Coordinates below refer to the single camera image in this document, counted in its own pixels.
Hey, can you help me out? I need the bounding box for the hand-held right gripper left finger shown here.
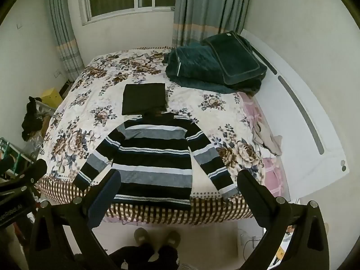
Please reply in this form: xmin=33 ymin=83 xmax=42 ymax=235
xmin=29 ymin=169 xmax=122 ymax=270

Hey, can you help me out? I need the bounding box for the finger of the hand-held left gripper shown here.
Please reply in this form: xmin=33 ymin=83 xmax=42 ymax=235
xmin=0 ymin=159 xmax=48 ymax=197

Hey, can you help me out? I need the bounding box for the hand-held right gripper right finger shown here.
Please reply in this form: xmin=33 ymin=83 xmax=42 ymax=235
xmin=237 ymin=169 xmax=330 ymax=270

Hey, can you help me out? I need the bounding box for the striped knit sweater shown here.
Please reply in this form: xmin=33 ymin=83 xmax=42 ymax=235
xmin=72 ymin=112 xmax=239 ymax=211

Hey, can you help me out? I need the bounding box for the green rack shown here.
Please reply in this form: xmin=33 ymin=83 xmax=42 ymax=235
xmin=0 ymin=137 xmax=33 ymax=175

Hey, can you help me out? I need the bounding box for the pink sheet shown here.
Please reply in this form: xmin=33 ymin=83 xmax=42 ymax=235
xmin=238 ymin=92 xmax=288 ymax=196

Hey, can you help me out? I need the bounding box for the grey slipper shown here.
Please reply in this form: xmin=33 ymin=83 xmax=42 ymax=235
xmin=162 ymin=230 xmax=181 ymax=250
xmin=133 ymin=227 xmax=154 ymax=247

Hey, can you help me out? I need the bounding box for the black hanging cloth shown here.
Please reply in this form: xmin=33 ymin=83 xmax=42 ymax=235
xmin=22 ymin=96 xmax=46 ymax=142

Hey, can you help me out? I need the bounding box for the beige cloth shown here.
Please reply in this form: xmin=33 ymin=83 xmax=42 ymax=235
xmin=251 ymin=122 xmax=283 ymax=157

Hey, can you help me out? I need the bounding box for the yellow box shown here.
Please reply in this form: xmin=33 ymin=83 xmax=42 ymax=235
xmin=41 ymin=88 xmax=63 ymax=109

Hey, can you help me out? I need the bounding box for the white headboard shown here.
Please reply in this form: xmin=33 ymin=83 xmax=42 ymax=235
xmin=239 ymin=29 xmax=350 ymax=200

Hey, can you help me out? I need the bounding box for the floral bedsheet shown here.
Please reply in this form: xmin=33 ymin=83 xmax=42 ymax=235
xmin=36 ymin=46 xmax=266 ymax=227

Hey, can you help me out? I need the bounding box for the folded black garment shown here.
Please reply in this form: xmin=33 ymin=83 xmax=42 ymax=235
xmin=121 ymin=83 xmax=169 ymax=116

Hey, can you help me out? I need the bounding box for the teal pillow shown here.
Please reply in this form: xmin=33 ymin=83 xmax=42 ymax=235
xmin=202 ymin=30 xmax=268 ymax=85

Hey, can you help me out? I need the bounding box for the teal quilt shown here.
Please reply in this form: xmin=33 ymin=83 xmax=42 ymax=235
xmin=164 ymin=43 xmax=265 ymax=95

